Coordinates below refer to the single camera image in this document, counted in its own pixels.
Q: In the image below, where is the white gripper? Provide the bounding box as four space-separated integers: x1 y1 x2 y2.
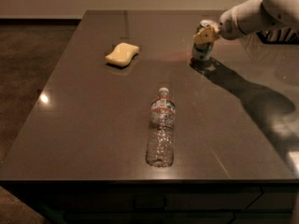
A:
193 8 246 45

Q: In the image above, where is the green 7up soda can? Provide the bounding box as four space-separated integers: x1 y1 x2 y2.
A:
192 20 214 61

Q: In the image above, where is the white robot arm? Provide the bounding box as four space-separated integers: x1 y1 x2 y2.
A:
193 0 299 45

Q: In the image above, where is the clear plastic water bottle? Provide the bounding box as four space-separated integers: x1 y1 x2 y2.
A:
146 87 176 168

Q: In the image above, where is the yellow sponge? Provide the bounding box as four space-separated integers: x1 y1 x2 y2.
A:
106 43 139 67

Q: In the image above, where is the black wire napkin holder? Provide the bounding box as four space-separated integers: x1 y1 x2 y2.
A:
257 28 299 45

